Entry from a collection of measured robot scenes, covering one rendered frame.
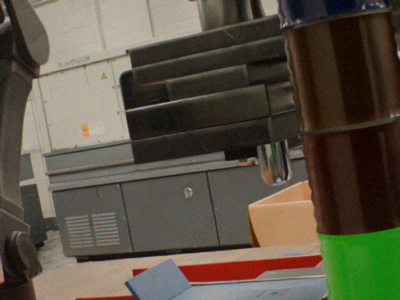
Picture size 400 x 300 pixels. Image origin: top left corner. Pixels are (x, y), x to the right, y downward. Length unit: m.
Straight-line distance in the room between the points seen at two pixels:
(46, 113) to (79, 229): 0.99
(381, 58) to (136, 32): 8.14
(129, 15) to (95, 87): 2.28
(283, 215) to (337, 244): 2.68
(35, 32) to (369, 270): 0.78
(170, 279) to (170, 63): 0.19
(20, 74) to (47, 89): 5.62
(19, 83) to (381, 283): 0.75
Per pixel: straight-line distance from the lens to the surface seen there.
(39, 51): 0.99
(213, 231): 5.84
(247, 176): 5.62
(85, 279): 1.25
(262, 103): 0.47
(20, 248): 0.88
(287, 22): 0.26
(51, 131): 6.60
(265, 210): 2.97
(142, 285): 0.61
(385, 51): 0.26
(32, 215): 7.98
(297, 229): 2.93
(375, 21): 0.26
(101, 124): 6.27
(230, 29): 0.52
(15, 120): 0.95
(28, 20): 0.98
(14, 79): 0.96
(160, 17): 8.22
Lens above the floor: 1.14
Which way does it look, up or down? 3 degrees down
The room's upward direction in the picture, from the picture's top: 10 degrees counter-clockwise
